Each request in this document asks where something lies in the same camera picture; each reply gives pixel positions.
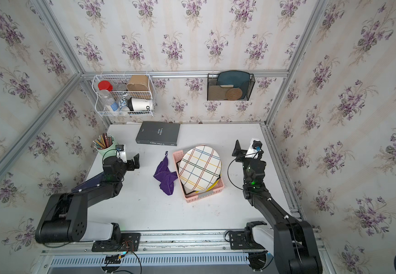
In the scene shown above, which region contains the round plaid plate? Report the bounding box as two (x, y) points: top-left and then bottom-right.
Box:
(177, 145), (222, 192)

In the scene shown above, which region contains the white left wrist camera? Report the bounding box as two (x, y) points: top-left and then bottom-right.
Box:
(115, 145), (127, 163)

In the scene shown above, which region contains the green pencil cup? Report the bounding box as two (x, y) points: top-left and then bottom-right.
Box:
(93, 133), (118, 157)

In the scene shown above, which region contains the square floral plate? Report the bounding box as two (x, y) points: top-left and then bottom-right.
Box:
(179, 180), (225, 203)

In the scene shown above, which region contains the purple cloth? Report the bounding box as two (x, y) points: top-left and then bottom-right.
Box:
(154, 151), (177, 196)

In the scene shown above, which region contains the small circuit board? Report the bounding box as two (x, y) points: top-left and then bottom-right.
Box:
(104, 255), (122, 265)

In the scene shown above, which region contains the clear plastic bottle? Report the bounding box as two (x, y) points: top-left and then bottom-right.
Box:
(99, 90), (119, 112)

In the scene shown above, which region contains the black mesh wall holder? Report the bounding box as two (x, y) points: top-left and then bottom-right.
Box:
(207, 73), (256, 101)

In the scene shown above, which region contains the white wire wall basket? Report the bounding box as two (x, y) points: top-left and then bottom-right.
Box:
(91, 74), (156, 117)

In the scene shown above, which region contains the white black tumbler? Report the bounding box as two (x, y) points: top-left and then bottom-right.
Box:
(127, 97), (154, 112)

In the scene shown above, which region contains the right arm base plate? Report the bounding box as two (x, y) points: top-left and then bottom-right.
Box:
(224, 230), (265, 251)

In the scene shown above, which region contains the pink plastic basket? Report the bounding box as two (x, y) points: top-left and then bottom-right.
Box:
(173, 145), (224, 203)

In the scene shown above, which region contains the red lidded jar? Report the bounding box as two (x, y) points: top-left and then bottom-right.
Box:
(98, 81), (113, 92)

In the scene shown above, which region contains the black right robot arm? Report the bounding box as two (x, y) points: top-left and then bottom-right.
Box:
(232, 139), (323, 274)

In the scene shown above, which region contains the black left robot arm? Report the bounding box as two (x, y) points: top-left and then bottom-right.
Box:
(35, 154), (140, 245)

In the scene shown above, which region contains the teal plate in holder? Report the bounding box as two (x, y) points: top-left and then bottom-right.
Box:
(217, 70), (250, 91)

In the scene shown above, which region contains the round cork coaster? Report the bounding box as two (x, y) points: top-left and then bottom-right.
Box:
(225, 87), (243, 100)

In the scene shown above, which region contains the dark grey book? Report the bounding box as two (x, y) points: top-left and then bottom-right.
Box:
(135, 121), (180, 146)

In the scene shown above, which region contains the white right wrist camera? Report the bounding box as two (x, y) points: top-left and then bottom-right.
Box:
(246, 138), (263, 157)

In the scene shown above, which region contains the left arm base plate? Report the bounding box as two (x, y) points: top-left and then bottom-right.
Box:
(91, 232), (142, 252)

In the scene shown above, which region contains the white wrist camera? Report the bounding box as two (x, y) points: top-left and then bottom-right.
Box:
(246, 138), (263, 157)
(115, 145), (127, 163)

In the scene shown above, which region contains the yellow striped round plate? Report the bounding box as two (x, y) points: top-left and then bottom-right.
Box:
(206, 177), (224, 192)

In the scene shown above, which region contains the dark blue notebook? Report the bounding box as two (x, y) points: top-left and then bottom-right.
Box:
(71, 172), (104, 193)

